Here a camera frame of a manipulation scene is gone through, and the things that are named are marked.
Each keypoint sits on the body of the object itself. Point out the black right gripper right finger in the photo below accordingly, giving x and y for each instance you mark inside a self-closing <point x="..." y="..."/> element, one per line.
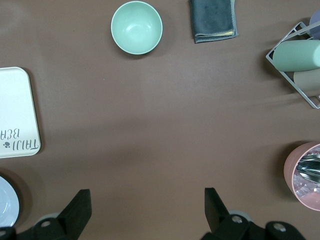
<point x="217" y="217"/>

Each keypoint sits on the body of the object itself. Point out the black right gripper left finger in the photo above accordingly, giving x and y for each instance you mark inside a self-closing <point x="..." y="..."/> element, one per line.
<point x="75" y="215"/>

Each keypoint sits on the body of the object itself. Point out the white round plate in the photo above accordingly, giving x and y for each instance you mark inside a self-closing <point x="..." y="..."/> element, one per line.
<point x="7" y="202"/>

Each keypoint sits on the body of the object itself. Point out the pink bowl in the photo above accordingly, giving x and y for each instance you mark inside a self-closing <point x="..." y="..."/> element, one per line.
<point x="290" y="170"/>

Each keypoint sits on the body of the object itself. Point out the clear ice cubes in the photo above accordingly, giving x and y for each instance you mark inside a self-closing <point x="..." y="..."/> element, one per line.
<point x="307" y="190"/>

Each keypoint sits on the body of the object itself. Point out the shiny metal scoop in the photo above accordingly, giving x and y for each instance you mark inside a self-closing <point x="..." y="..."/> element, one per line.
<point x="308" y="166"/>

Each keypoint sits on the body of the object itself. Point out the cream bear print tray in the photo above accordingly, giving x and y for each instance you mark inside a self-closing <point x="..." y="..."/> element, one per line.
<point x="15" y="105"/>

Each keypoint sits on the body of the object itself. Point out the beige plastic cup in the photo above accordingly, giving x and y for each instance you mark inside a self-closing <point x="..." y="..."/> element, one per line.
<point x="308" y="81"/>

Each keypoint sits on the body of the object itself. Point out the green plastic cup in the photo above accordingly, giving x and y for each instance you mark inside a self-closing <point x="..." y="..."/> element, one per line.
<point x="297" y="56"/>

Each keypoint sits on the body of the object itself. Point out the mint green bowl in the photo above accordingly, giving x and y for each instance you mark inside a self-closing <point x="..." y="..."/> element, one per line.
<point x="136" y="27"/>

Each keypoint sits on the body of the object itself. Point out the folded dark grey cloth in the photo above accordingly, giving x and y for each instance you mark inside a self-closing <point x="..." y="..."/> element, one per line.
<point x="212" y="20"/>

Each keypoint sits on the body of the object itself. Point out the purple plastic cup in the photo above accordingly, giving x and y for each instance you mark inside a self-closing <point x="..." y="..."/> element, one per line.
<point x="315" y="17"/>

